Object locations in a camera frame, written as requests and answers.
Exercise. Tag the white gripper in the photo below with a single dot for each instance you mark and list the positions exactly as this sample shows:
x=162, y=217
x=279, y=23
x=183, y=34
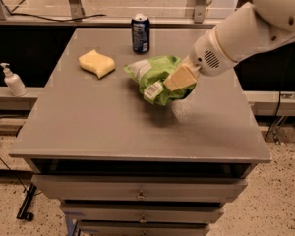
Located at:
x=206, y=56

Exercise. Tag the green rice chip bag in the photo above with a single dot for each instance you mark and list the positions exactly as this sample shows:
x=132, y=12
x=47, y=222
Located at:
x=150, y=75

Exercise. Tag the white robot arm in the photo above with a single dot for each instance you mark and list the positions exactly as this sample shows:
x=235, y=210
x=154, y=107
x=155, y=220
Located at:
x=256, y=27

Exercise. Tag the yellow sponge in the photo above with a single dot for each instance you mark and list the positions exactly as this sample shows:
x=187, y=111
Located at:
x=97, y=63

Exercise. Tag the blue soda can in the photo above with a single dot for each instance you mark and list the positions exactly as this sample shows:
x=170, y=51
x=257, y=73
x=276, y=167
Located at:
x=140, y=26

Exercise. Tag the grey drawer cabinet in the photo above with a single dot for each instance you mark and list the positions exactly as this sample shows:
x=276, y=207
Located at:
x=85, y=126

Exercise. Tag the middle drawer with knob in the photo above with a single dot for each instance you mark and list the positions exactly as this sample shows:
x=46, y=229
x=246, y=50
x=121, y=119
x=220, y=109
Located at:
x=143, y=212

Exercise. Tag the drawer with knob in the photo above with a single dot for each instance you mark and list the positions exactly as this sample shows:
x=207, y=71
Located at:
x=139, y=189
x=143, y=212
x=136, y=229

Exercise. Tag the top drawer with knob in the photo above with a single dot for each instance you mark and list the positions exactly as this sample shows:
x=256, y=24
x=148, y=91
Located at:
x=139, y=189

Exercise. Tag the white pump bottle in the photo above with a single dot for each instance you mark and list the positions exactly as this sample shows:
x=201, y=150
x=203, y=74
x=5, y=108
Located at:
x=13, y=81

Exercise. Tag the bottom drawer with knob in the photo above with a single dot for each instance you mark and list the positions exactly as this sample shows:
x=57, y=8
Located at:
x=136, y=229

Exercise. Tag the black metal floor foot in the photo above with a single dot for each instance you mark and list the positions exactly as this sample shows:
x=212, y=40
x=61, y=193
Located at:
x=23, y=213

